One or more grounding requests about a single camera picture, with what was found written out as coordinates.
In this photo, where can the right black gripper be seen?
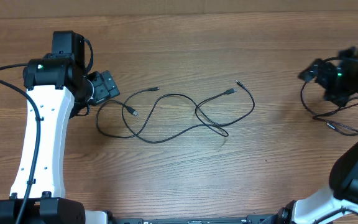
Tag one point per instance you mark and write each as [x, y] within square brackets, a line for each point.
[325, 69]

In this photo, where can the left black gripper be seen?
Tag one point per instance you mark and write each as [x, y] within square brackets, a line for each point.
[104, 89]

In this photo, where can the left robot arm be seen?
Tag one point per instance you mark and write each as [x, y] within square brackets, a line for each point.
[58, 87]

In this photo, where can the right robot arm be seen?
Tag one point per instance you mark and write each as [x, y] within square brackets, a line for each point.
[340, 197]

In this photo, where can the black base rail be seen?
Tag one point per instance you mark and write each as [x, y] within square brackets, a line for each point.
[194, 220]

